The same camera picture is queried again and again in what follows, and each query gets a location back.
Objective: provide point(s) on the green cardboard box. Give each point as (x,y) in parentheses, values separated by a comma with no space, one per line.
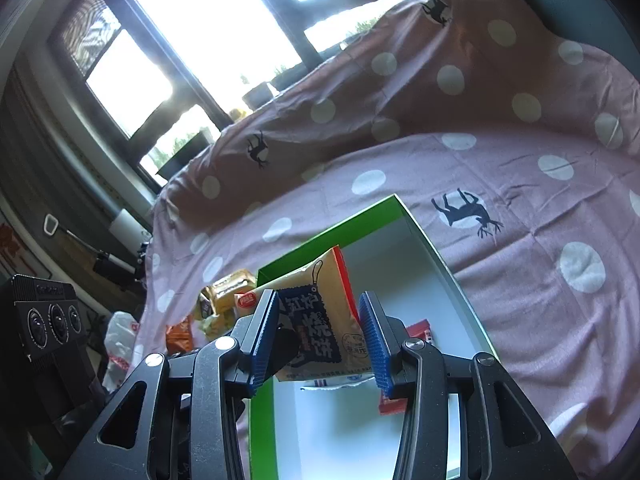
(425,285)

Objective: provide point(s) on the white and blue snack packet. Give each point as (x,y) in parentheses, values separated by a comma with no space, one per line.
(325,385)

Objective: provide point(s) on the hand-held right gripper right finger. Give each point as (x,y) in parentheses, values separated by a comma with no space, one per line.
(377,350)

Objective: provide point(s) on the white cylinder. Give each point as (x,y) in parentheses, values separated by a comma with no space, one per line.
(127,227)

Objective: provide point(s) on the orange-brown snack packet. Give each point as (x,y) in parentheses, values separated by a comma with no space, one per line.
(180,337)

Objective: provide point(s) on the yellow-orange snack packet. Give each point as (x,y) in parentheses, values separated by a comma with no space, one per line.
(232,287)

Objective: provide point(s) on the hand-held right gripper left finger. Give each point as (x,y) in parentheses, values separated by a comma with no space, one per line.
(265,345)

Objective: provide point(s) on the white plastic bag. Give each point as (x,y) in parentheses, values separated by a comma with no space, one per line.
(120,340)

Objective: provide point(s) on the dark planter box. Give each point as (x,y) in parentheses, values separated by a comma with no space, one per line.
(260,96)
(187,152)

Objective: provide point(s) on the cream snack packet red edge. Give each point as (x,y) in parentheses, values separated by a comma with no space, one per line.
(330,300)

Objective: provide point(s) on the teal cushion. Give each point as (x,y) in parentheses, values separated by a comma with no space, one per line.
(575,5)

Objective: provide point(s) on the window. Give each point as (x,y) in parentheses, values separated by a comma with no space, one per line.
(200,10)

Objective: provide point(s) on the pink polka-dot blanket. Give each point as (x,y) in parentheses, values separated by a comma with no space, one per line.
(500,310)

